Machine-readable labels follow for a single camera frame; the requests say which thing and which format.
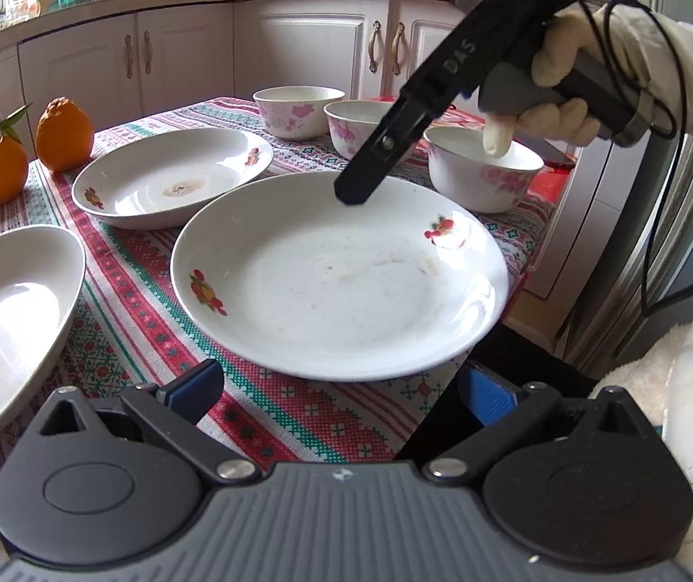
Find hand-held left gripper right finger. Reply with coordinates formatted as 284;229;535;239
424;360;658;486

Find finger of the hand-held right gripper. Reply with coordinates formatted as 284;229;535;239
334;94;460;206

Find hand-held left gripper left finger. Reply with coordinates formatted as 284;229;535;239
37;359;260;487

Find white pink-flower bowl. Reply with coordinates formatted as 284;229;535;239
424;126;545;214
253;86;346;139
323;100;421;162

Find large white fruit-print plate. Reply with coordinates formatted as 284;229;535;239
170;171;511;383

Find person's right hand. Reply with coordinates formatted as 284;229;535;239
483;3;612;159

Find red green patterned tablecloth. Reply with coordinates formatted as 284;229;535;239
0;96;556;582

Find white cabinet door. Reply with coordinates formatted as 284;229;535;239
17;15;139;135
391;0;603;303
234;0;393;101
136;6;236;117

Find black smartphone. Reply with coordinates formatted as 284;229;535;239
511;132;578;172

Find red cardboard drink box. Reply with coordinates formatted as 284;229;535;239
376;95;579;219

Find white fleece robe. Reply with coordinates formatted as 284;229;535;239
589;300;693;582

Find large bumpy orange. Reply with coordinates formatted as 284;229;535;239
35;97;94;173

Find small orange with leaves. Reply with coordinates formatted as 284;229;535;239
0;103;33;206

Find black cable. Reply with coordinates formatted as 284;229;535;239
580;0;693;319

